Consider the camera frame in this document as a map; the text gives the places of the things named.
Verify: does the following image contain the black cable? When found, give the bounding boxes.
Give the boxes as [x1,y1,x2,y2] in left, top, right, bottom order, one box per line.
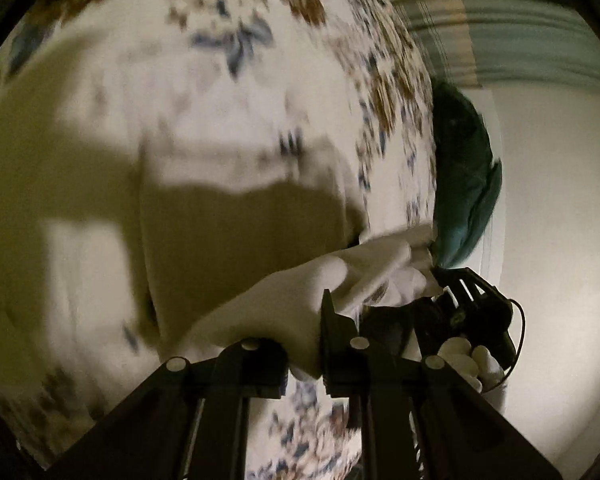
[479,298,528,395]

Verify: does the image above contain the plaid curtain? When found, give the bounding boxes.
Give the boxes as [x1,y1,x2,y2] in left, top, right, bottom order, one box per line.
[393,0,600,89]

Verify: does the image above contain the white small garment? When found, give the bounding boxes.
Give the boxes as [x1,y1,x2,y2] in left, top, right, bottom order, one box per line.
[170,224,440,382]

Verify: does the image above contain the dark green pillow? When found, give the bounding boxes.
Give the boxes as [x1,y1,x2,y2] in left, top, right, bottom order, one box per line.
[431,80,503,269]

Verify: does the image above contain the white gloved hand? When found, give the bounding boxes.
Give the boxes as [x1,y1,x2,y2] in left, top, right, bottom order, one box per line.
[437,337,505,393]

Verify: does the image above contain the floral bed sheet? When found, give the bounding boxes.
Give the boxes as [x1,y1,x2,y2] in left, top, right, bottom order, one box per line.
[0,0,436,468]

